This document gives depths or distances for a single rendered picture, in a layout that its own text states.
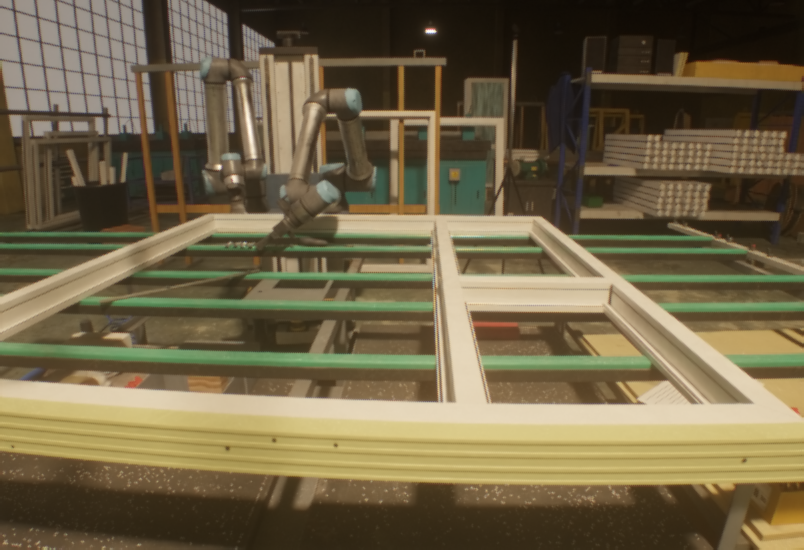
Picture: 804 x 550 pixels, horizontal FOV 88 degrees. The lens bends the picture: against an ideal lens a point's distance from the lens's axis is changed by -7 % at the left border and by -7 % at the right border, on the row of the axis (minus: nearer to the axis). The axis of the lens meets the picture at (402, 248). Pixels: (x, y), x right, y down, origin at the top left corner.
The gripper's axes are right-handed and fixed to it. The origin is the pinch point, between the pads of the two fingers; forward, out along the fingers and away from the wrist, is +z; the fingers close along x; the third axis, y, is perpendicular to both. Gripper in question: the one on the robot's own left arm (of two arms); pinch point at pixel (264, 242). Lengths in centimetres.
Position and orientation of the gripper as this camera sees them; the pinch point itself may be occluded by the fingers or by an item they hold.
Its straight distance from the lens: 179.2
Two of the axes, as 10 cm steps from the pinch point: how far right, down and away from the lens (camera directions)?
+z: -8.0, 5.9, 1.3
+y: 6.0, 7.7, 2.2
